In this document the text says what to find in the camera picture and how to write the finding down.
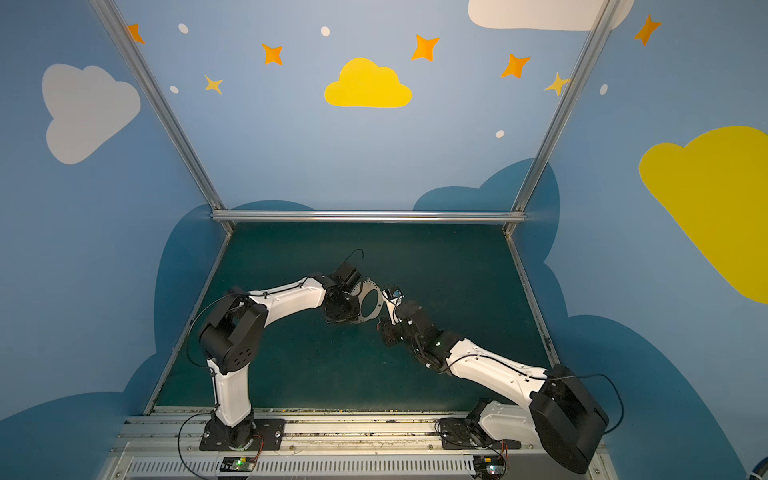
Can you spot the controller board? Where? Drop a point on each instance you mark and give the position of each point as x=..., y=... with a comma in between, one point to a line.
x=241, y=464
x=489, y=467

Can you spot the right controller board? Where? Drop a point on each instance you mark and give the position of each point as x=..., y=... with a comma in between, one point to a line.
x=489, y=467

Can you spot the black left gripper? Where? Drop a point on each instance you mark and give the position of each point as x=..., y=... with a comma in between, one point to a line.
x=349, y=303

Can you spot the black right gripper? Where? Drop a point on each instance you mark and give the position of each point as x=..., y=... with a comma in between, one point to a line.
x=391, y=324

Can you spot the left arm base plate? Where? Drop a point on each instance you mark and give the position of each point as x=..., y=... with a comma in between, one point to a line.
x=248, y=435

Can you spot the aluminium frame right post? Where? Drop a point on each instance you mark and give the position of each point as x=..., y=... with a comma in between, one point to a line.
x=580, y=74

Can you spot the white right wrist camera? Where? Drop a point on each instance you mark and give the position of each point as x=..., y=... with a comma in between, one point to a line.
x=393, y=297

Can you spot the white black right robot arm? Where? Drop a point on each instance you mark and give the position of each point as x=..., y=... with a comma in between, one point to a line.
x=552, y=407

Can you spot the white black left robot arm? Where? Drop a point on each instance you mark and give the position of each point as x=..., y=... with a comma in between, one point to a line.
x=230, y=339

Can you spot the aluminium frame left post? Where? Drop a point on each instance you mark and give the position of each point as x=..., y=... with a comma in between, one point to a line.
x=113, y=22

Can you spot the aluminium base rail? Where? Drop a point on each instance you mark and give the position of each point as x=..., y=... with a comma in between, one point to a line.
x=316, y=444

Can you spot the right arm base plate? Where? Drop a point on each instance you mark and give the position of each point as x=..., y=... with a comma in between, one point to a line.
x=465, y=434

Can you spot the aluminium frame post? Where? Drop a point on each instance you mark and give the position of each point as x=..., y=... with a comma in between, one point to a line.
x=113, y=22
x=580, y=74

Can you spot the grey oval keyring plate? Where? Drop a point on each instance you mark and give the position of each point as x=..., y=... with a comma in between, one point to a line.
x=367, y=301

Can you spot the left controller board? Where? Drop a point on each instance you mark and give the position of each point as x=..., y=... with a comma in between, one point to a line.
x=241, y=464

